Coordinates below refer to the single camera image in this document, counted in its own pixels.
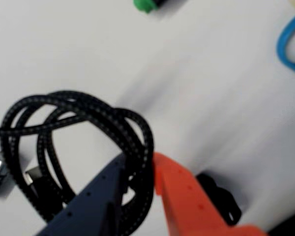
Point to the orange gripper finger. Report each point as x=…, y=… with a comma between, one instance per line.
x=186, y=204

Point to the green black marker pen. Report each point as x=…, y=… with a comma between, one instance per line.
x=145, y=6

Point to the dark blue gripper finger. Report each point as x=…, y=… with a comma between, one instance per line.
x=93, y=206

